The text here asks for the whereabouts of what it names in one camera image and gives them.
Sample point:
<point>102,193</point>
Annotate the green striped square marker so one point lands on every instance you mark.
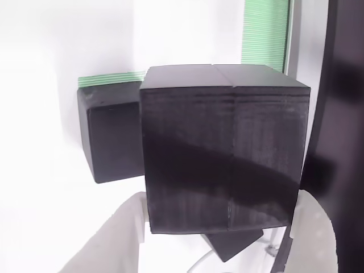
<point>108,79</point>

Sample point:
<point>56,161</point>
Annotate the green striped tape strip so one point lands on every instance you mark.
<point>264,34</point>

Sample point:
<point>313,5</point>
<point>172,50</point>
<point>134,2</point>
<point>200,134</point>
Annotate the black cube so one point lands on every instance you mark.
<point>113,142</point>
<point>227,244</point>
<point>213,156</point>

